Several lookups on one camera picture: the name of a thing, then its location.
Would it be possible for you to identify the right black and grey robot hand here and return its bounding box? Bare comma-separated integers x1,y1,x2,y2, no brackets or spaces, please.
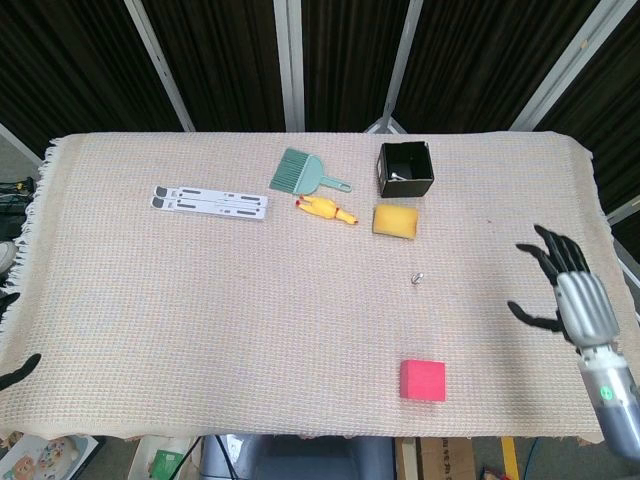
507,223,621,352

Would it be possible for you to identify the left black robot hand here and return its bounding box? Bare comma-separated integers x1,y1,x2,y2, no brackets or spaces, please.
0,353,43,393

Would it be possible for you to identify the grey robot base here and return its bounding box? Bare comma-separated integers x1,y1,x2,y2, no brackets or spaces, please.
199,433,397,480

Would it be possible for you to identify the white folding laptop stand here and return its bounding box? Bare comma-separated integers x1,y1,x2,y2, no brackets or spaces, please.
148,185,270,222

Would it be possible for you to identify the colourful printed box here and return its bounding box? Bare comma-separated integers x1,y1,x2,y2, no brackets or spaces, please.
0,433,102,480

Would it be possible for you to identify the yellow bar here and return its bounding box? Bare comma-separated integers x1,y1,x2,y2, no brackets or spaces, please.
501,437,522,480

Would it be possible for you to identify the green packet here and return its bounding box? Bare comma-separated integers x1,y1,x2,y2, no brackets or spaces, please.
148,448,189,477

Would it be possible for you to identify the red foam block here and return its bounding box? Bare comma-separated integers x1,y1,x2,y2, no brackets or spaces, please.
399,358,447,403

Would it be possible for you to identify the brown cardboard box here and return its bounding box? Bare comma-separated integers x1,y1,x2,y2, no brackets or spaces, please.
394,437,477,480

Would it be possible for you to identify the yellow sponge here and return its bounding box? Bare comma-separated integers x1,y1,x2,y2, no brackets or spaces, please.
371,203,420,241

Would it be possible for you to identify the black open cardboard box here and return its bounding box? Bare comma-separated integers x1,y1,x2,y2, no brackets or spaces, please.
376,141,436,200

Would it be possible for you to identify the beige woven tablecloth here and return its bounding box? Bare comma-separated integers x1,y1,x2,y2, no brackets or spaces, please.
0,130,640,445

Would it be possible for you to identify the yellow rubber chicken toy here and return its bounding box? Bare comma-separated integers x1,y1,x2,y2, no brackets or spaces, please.
295,194,360,226

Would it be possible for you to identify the green plastic brush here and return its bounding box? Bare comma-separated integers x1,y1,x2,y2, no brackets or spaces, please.
268,147,353,197

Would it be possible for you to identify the dark curtain backdrop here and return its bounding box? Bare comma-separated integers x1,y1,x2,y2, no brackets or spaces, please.
0,0,640,251

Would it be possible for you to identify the black cable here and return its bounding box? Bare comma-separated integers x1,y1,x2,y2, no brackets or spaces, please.
174,434,237,480

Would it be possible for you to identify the white frame bar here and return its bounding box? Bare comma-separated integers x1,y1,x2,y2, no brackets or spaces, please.
0,122,45,169

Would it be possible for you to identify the white frame post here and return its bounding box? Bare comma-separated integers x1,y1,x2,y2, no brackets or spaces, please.
272,0,307,133
123,0,197,133
363,0,427,135
509,0,629,133

